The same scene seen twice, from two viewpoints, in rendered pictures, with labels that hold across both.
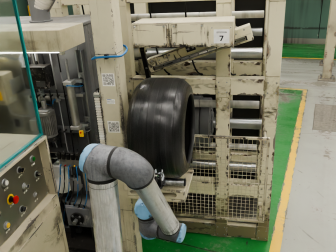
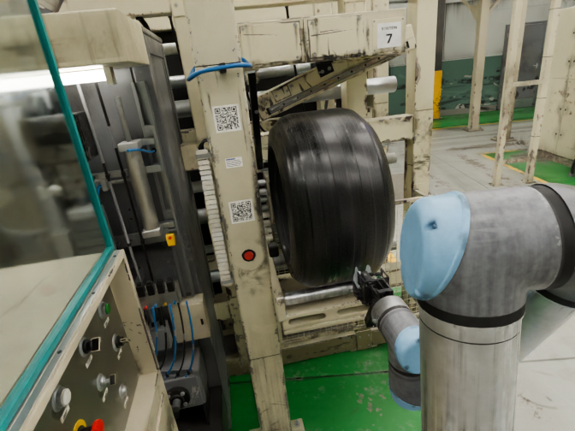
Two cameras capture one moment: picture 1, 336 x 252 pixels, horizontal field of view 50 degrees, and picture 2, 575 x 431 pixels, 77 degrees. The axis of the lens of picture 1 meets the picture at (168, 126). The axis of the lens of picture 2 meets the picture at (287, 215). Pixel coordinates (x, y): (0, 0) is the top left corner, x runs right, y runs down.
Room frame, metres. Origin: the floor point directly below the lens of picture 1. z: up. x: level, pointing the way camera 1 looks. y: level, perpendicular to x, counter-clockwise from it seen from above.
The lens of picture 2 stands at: (0.94, 0.57, 1.63)
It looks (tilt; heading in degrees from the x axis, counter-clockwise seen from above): 22 degrees down; 339
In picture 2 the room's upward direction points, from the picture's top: 6 degrees counter-clockwise
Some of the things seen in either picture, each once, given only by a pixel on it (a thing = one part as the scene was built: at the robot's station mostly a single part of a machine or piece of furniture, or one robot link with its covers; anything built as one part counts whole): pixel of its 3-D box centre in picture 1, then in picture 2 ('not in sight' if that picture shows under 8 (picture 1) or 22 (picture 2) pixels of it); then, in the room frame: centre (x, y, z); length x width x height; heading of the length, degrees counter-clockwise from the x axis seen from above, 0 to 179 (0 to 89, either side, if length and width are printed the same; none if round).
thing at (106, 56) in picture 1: (109, 52); (218, 67); (2.06, 0.31, 1.65); 0.19 x 0.19 x 0.06; 77
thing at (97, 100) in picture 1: (103, 128); (216, 220); (2.05, 0.40, 1.19); 0.05 x 0.04 x 0.48; 167
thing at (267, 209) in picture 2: not in sight; (248, 209); (2.44, 0.19, 1.05); 0.20 x 0.15 x 0.30; 77
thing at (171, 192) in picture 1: (157, 189); (330, 306); (1.89, 0.09, 0.84); 0.36 x 0.09 x 0.06; 77
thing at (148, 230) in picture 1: (150, 225); (413, 378); (1.44, 0.11, 0.93); 0.12 x 0.09 x 0.12; 64
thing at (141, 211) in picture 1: (146, 204); (407, 339); (1.45, 0.12, 1.04); 0.12 x 0.09 x 0.10; 167
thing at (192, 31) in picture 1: (184, 32); (317, 41); (2.28, -0.13, 1.71); 0.61 x 0.25 x 0.15; 77
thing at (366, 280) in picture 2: (154, 183); (376, 293); (1.61, 0.09, 1.05); 0.12 x 0.08 x 0.09; 167
